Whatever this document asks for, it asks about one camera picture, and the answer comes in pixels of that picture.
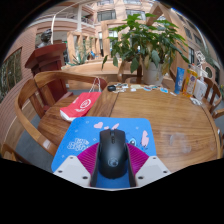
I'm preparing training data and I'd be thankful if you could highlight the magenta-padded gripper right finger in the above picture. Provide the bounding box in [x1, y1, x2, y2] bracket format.
[124, 143, 172, 188]

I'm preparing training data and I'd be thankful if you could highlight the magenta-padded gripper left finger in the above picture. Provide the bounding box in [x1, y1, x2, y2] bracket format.
[53, 142, 101, 188]

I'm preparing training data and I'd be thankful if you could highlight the black computer mouse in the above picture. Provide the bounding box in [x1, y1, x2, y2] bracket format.
[96, 128, 129, 180]

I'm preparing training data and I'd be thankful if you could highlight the blue printed mouse pad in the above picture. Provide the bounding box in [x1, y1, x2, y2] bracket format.
[50, 116, 158, 190]

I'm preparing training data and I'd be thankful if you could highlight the red paper bag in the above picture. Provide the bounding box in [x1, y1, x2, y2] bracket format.
[59, 77, 103, 123]

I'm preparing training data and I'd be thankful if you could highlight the clear plastic packet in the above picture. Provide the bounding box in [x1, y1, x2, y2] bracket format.
[189, 96, 204, 107]

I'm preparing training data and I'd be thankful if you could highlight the black key bunch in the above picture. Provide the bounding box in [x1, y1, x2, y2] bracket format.
[107, 83, 129, 94]

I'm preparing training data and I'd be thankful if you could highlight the blue squeeze tube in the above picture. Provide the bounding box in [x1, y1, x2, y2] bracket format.
[174, 66, 186, 95]

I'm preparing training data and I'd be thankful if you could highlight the orange dish soap bottle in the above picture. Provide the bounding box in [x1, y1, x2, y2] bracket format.
[182, 63, 198, 98]

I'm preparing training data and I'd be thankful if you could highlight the red wooden lectern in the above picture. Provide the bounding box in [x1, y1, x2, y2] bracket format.
[24, 42, 73, 111]

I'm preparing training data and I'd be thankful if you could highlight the white abstract sculpture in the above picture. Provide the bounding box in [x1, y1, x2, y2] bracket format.
[194, 50, 209, 69]

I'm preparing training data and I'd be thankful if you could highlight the green potted plant white pot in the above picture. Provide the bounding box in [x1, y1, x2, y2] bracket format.
[101, 13, 191, 86]

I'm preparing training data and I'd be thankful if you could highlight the dark bust statue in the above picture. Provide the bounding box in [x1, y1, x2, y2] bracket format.
[36, 28, 54, 49]

